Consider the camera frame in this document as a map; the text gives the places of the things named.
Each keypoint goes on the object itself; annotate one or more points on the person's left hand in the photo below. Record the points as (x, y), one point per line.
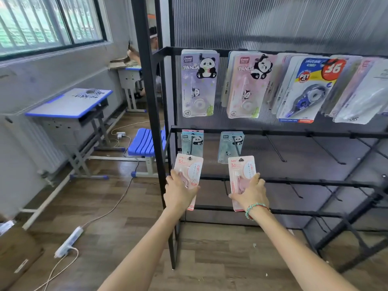
(177, 195)

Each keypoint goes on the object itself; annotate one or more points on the person's right hand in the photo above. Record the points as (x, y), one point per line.
(253, 195)

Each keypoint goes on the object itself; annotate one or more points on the person's left thumb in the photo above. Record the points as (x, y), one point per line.
(192, 191)

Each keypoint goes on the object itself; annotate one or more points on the person's right thumb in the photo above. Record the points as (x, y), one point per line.
(235, 196)

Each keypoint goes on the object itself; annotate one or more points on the pink correction tape packet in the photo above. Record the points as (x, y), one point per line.
(242, 167)
(191, 166)

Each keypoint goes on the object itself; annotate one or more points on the person's right forearm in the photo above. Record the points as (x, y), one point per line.
(300, 254)

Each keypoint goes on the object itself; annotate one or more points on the person's left forearm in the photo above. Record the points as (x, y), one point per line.
(142, 254)

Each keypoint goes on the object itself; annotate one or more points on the teal panda packets on hook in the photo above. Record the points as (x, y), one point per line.
(194, 142)
(229, 145)

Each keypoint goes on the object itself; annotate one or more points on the blue slatted bench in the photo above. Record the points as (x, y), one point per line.
(144, 142)

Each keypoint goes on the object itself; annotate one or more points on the small white power adapter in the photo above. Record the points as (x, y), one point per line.
(121, 135)

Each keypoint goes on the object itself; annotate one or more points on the stack of purple panda packets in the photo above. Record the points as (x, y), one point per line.
(198, 87)

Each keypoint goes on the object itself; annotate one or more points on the stack of pink panda packets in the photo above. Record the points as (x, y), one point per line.
(247, 87)

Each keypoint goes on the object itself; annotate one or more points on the black metal display rack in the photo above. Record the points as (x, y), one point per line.
(148, 87)

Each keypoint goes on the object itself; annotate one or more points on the stack of blue tape packets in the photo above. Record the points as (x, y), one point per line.
(306, 93)

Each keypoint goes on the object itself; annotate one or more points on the blue-edged school desk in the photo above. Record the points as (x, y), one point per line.
(128, 78)
(69, 103)

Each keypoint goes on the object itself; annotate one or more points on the white power strip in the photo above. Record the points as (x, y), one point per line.
(69, 242)

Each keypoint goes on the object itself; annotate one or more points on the flattened cardboard pieces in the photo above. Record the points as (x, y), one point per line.
(121, 62)

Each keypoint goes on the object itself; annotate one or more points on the white heating pipe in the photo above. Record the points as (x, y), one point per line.
(45, 203)

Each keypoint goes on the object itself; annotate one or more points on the stack of white tape packets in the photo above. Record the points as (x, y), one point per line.
(360, 93)

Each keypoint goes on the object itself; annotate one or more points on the white radiator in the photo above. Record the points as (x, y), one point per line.
(33, 142)

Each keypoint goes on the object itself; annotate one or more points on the translucent corrugated panel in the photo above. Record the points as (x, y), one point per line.
(272, 24)

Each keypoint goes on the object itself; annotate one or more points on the brown cardboard box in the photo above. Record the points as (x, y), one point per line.
(16, 257)

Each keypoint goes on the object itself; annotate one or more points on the black-framed window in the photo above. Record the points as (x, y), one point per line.
(45, 21)

